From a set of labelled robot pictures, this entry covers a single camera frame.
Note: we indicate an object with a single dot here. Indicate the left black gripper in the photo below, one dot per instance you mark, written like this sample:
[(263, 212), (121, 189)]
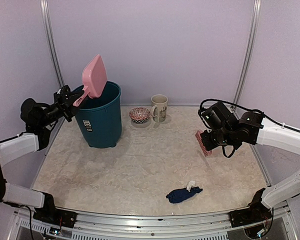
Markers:
[(62, 101)]

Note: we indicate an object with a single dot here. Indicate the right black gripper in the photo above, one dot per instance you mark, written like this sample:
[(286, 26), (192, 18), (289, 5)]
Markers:
[(209, 144)]

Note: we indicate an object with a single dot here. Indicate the pink hand brush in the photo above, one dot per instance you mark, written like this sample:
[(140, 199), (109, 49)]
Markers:
[(201, 144)]

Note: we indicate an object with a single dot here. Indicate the pink dustpan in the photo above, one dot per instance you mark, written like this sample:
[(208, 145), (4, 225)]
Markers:
[(94, 79)]

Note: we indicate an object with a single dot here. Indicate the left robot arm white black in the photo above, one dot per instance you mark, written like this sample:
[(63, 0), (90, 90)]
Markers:
[(39, 121)]

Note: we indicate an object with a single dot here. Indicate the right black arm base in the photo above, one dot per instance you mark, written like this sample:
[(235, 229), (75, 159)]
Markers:
[(254, 213)]

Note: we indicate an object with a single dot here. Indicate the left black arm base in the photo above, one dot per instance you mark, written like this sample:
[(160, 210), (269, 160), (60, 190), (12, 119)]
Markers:
[(52, 215)]

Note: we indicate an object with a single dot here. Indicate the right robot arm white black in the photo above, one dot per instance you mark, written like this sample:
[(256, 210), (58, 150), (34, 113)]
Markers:
[(254, 127)]

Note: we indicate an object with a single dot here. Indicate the teal plastic bucket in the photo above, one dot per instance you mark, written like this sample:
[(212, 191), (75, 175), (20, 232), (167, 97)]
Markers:
[(99, 119)]

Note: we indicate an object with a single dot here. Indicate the small white scrap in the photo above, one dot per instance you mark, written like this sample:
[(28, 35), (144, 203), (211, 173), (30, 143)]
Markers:
[(190, 185)]

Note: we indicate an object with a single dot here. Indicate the beige ceramic mug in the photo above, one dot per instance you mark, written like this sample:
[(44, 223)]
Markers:
[(159, 105)]

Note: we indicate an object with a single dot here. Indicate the patterned small bowl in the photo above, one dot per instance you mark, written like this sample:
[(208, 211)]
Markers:
[(139, 115)]

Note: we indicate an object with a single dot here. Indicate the large dark blue scrap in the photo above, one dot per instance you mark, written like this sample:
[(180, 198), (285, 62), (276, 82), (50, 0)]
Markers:
[(182, 194)]

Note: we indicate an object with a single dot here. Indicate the aluminium front rail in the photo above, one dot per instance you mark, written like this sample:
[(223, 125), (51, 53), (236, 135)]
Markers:
[(205, 226)]

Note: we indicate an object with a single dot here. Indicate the left aluminium corner post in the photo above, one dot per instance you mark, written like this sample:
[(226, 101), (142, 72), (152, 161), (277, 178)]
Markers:
[(44, 6)]

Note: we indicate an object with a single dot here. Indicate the aluminium corner post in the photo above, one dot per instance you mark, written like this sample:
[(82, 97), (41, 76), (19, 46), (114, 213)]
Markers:
[(44, 6), (249, 50)]

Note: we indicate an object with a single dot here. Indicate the right aluminium corner post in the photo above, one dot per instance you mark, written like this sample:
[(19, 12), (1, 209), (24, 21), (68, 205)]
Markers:
[(249, 50)]

